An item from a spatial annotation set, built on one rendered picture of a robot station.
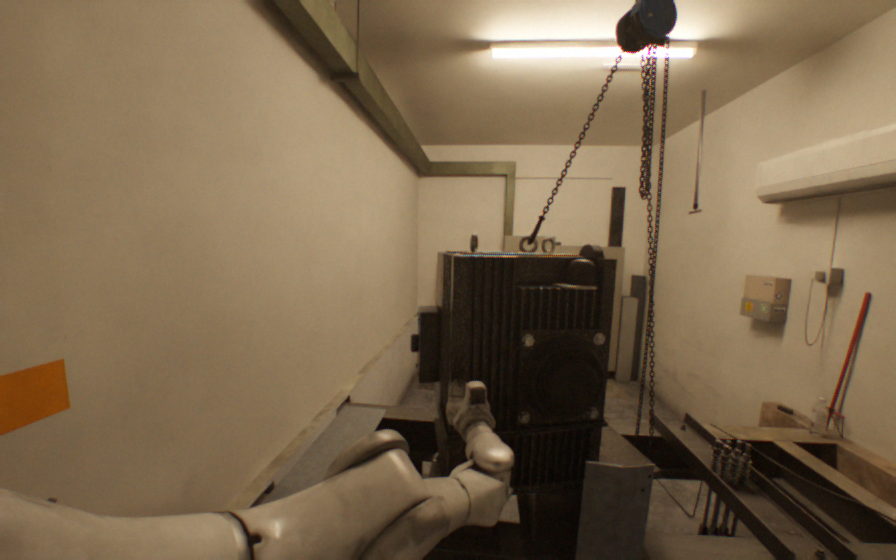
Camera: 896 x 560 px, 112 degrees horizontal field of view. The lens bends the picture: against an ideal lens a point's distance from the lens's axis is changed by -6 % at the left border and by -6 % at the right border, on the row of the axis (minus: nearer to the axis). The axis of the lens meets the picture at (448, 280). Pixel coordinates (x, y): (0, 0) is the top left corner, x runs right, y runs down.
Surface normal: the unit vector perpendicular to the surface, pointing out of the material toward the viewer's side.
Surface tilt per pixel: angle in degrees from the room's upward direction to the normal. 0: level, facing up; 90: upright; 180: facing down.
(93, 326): 90
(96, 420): 90
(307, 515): 20
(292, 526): 27
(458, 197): 90
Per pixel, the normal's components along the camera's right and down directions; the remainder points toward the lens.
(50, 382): 0.99, 0.04
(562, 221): -0.11, 0.11
